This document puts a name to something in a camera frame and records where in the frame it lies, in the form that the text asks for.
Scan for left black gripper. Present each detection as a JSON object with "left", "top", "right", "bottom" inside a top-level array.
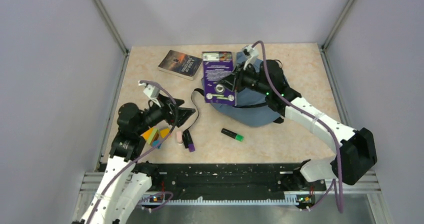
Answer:
[{"left": 136, "top": 93, "right": 196, "bottom": 134}]

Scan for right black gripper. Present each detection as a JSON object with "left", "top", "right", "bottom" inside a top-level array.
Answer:
[{"left": 217, "top": 61, "right": 270, "bottom": 97}]

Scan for purple cover book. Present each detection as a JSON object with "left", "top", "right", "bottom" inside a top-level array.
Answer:
[{"left": 202, "top": 51, "right": 237, "bottom": 106}]

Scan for dark sunset cover book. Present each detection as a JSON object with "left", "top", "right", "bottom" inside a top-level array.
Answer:
[{"left": 157, "top": 50, "right": 202, "bottom": 81}]

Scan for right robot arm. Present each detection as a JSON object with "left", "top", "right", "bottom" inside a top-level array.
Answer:
[{"left": 218, "top": 60, "right": 377, "bottom": 190}]

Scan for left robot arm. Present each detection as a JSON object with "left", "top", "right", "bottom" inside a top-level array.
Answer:
[{"left": 75, "top": 94, "right": 196, "bottom": 224}]

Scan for pink eraser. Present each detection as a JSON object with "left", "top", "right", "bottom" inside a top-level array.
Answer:
[{"left": 175, "top": 131, "right": 184, "bottom": 145}]

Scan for yellow sharpener block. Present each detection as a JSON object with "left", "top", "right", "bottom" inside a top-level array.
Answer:
[{"left": 159, "top": 127, "right": 170, "bottom": 140}]

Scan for purple highlighter pen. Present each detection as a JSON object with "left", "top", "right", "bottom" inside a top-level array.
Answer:
[{"left": 182, "top": 129, "right": 196, "bottom": 153}]

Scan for orange yellow sticky notes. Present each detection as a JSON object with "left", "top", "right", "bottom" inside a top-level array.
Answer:
[{"left": 141, "top": 127, "right": 160, "bottom": 146}]

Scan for blue small block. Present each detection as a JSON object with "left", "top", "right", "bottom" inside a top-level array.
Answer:
[{"left": 151, "top": 140, "right": 162, "bottom": 150}]

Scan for green highlighter pen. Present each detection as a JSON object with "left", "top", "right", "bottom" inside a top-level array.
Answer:
[{"left": 221, "top": 128, "right": 244, "bottom": 142}]

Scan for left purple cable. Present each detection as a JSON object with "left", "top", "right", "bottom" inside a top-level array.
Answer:
[{"left": 84, "top": 80, "right": 180, "bottom": 224}]

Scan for purple cable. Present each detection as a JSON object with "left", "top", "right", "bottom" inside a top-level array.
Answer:
[
  {"left": 84, "top": 80, "right": 180, "bottom": 224},
  {"left": 252, "top": 40, "right": 344, "bottom": 214}
]

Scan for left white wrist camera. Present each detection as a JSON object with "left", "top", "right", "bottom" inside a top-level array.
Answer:
[{"left": 141, "top": 82, "right": 160, "bottom": 101}]

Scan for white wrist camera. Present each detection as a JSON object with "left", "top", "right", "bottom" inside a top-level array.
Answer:
[
  {"left": 241, "top": 44, "right": 259, "bottom": 71},
  {"left": 141, "top": 82, "right": 160, "bottom": 101}
]

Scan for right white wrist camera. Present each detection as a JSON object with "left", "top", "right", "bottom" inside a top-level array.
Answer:
[{"left": 241, "top": 44, "right": 259, "bottom": 71}]

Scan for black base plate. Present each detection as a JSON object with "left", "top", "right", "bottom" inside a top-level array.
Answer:
[{"left": 149, "top": 163, "right": 320, "bottom": 193}]

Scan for aluminium frame rail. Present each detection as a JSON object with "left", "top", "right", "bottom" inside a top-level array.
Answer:
[{"left": 71, "top": 171, "right": 392, "bottom": 224}]

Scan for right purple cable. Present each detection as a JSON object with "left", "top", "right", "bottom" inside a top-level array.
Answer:
[{"left": 252, "top": 40, "right": 344, "bottom": 214}]

